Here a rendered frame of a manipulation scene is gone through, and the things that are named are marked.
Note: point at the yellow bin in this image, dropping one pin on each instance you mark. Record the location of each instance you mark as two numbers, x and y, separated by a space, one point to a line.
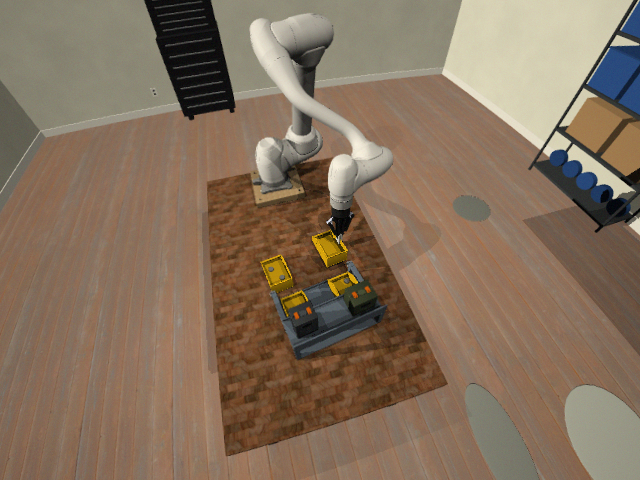
280 268
293 300
328 248
337 284

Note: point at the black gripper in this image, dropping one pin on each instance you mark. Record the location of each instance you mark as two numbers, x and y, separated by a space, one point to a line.
341 224

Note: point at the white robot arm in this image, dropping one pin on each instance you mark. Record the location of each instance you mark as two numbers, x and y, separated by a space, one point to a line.
301 41

